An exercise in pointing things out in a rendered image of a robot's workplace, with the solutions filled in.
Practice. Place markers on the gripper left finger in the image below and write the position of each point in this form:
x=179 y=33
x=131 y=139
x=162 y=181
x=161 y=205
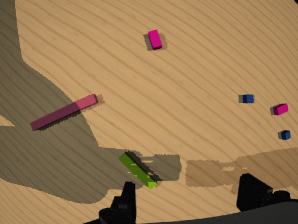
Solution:
x=122 y=211

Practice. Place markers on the lime green rod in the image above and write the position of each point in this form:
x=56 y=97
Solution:
x=138 y=171

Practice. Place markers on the small blue cube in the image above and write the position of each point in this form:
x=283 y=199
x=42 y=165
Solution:
x=248 y=98
x=285 y=135

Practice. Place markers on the pink rod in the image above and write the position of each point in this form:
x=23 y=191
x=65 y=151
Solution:
x=64 y=112

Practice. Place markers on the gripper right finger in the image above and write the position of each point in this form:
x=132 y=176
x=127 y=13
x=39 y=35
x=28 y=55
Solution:
x=253 y=193

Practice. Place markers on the magenta rectangular block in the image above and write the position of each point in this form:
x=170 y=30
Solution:
x=155 y=39
x=280 y=109

